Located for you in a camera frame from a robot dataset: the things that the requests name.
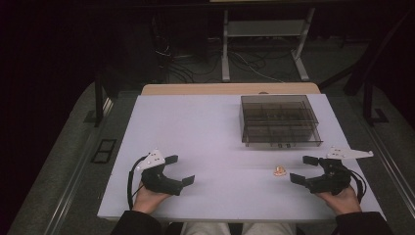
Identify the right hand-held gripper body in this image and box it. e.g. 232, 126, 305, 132
305, 146, 375, 196

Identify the person's left hand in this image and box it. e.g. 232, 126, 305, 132
131, 181, 172, 215

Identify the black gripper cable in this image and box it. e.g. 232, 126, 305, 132
348, 169, 368, 204
126, 156, 149, 211

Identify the white metal stand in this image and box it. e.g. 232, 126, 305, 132
220, 8, 317, 82

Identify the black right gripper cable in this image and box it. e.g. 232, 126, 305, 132
348, 169, 368, 204

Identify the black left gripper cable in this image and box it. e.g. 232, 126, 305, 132
126, 156, 149, 211

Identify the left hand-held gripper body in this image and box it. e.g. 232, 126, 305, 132
135, 149, 184, 197

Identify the black metal stand post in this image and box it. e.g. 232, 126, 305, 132
83, 72, 114, 128
361, 79, 390, 127

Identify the smoky clear drawer organizer box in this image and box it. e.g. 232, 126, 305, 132
239, 94, 324, 149

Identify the wooden table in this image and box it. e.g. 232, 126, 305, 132
140, 82, 322, 97

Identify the person's right hand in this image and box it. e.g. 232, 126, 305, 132
315, 184, 363, 216

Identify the black rectangular floor frame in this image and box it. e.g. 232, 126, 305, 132
90, 138, 117, 165

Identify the tangle of floor cables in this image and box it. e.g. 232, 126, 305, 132
153, 16, 295, 84

